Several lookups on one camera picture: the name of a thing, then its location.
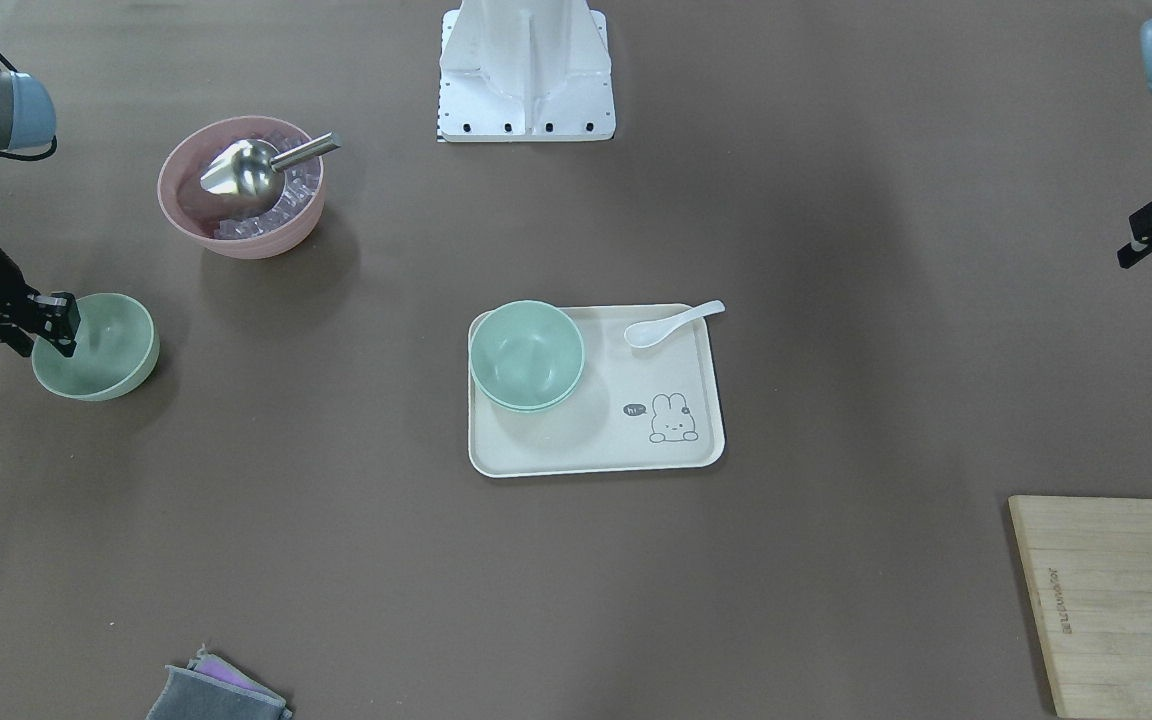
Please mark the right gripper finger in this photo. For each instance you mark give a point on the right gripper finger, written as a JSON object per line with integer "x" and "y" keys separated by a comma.
{"x": 56, "y": 318}
{"x": 20, "y": 333}

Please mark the green bowl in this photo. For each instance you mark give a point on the green bowl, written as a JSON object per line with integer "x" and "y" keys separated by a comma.
{"x": 526, "y": 343}
{"x": 117, "y": 347}
{"x": 525, "y": 399}

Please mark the pink bowl with ice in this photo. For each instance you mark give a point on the pink bowl with ice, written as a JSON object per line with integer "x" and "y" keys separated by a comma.
{"x": 287, "y": 225}

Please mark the metal ice scoop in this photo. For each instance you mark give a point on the metal ice scoop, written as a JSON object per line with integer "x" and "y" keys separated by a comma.
{"x": 247, "y": 178}

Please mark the bamboo cutting board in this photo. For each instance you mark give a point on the bamboo cutting board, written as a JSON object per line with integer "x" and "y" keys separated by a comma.
{"x": 1088, "y": 566}

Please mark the grey folded cloth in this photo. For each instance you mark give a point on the grey folded cloth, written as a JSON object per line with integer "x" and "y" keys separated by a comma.
{"x": 211, "y": 687}

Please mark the green bowl on tray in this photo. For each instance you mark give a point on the green bowl on tray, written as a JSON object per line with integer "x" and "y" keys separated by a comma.
{"x": 525, "y": 399}

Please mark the white ceramic spoon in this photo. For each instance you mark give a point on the white ceramic spoon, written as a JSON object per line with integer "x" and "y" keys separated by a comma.
{"x": 650, "y": 334}

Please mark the cream bunny tray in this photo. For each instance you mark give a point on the cream bunny tray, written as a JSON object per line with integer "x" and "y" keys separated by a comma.
{"x": 634, "y": 409}

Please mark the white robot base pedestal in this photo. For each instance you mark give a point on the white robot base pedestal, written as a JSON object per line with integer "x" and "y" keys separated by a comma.
{"x": 525, "y": 71}

